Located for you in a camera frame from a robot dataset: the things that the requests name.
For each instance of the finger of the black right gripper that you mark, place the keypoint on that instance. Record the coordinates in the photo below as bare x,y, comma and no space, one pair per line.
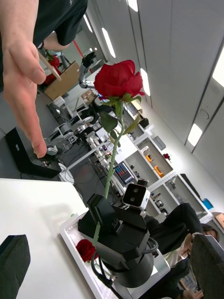
107,215
92,210

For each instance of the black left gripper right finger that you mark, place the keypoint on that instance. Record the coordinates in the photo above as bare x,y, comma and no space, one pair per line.
210,268

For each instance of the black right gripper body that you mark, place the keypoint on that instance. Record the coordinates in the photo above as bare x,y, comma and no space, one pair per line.
130,236

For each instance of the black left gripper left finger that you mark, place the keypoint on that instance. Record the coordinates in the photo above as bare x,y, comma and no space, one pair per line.
14,268

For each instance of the red rose with green stem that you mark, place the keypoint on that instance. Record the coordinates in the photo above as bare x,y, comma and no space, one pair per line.
85,250
116,79

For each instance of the person's forearm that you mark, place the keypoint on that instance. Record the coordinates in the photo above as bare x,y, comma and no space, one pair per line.
56,42
16,21

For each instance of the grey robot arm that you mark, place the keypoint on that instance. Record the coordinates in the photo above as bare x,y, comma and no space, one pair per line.
82,79

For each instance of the person's hand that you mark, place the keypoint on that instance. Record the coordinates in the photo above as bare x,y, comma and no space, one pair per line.
23,98

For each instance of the shallow white box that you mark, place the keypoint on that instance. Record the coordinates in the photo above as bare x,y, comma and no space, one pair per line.
70,240

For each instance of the small colourful screen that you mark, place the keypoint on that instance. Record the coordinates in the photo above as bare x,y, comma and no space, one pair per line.
123,172

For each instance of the seated person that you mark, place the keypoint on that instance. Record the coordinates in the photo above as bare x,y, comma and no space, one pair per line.
177,224

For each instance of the white shelf with goods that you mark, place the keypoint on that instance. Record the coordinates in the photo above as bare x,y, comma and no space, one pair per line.
158,171

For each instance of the silver and black robot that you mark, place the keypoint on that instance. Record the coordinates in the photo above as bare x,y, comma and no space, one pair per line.
61,130

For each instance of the black case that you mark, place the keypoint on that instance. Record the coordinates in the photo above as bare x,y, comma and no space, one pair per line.
25,154

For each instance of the brown cardboard box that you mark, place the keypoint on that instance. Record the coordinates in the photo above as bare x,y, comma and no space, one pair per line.
63,81

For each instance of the pale tan stick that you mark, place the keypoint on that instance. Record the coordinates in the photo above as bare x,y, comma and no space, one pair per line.
52,69

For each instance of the bunch of red roses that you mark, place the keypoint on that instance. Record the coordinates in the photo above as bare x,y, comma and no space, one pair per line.
54,61

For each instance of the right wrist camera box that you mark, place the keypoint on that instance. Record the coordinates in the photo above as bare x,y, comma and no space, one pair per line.
135,196

